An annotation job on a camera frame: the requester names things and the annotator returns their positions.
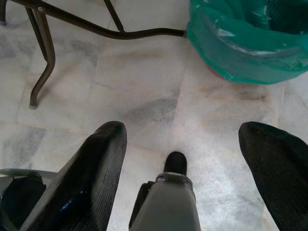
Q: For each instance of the grey robot right leg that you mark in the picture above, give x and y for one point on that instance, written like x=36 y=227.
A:
x=168 y=207

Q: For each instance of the grey black robot left leg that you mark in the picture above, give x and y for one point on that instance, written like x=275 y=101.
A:
x=21 y=192

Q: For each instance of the black robot right foot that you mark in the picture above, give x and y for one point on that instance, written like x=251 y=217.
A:
x=176 y=162

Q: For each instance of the dark metal table frame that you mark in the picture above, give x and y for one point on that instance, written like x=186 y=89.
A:
x=49 y=57

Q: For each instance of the dark metal chair leg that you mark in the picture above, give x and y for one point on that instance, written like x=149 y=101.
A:
x=3 y=12

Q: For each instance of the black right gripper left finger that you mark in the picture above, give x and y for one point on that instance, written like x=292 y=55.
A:
x=89 y=183

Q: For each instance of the green plastic bin bag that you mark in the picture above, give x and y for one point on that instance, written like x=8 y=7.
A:
x=216 y=43

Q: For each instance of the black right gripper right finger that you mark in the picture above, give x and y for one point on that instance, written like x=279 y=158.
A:
x=284 y=173

